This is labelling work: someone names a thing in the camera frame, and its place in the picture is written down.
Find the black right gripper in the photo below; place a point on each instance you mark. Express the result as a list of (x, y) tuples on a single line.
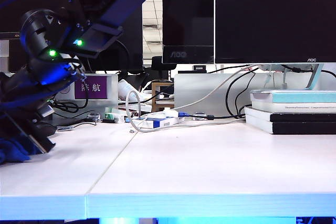
[(23, 95)]

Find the blue microfibre rag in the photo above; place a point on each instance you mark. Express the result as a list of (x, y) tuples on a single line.
[(13, 153)]

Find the silver USB dongle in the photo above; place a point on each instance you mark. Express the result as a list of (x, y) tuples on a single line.
[(64, 128)]

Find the clear foil wrapper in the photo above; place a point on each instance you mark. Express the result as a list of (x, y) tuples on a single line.
[(94, 117)]

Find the purple name sign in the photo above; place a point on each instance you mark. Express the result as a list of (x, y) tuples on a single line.
[(101, 94)]

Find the black pen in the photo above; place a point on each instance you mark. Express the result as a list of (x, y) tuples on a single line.
[(109, 121)]

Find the frosted white partition panel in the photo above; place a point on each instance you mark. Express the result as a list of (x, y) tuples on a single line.
[(111, 90)]

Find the white plastic bottle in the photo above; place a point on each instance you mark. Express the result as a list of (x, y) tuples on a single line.
[(126, 89)]

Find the flat white and green box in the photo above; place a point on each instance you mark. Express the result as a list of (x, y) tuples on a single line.
[(136, 107)]

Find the blue and white carton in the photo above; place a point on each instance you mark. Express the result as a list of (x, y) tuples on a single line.
[(158, 124)]

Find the black unlit monitor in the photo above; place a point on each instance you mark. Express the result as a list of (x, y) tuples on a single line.
[(131, 37)]

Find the black office chair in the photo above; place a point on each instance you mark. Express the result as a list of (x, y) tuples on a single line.
[(157, 64)]

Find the white adapter box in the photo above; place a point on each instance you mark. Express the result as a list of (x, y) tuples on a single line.
[(172, 113)]

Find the silver partition panel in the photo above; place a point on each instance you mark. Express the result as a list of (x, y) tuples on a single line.
[(197, 90)]

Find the portrait AOC monitor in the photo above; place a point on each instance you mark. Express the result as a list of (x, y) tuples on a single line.
[(187, 16)]

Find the white book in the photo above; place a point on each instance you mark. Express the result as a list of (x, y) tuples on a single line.
[(275, 107)]

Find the large AOC monitor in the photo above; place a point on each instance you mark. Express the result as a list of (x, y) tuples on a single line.
[(262, 16)]

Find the teal book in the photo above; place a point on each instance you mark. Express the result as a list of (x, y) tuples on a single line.
[(294, 98)]

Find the thick black book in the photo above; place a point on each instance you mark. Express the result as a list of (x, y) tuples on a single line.
[(302, 128)]

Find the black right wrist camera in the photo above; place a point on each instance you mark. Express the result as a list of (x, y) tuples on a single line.
[(60, 72)]

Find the wooden box frame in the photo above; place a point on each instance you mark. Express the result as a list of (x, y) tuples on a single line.
[(154, 95)]

